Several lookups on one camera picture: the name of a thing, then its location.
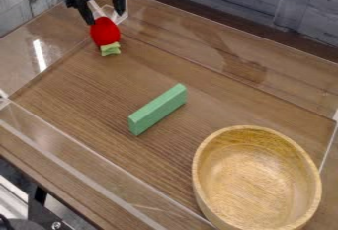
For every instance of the red plush strawberry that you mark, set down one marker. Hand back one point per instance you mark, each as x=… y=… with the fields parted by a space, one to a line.
x=106 y=36

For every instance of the green rectangular block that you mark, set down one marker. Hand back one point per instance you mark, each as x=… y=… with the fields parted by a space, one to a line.
x=157 y=109

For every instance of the wooden bowl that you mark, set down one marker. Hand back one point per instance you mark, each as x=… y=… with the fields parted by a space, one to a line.
x=256 y=181

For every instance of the clear acrylic corner bracket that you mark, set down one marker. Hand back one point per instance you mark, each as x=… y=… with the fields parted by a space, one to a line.
x=108 y=11

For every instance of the black table leg mount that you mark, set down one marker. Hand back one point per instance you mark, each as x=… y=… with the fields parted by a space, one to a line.
x=22 y=214

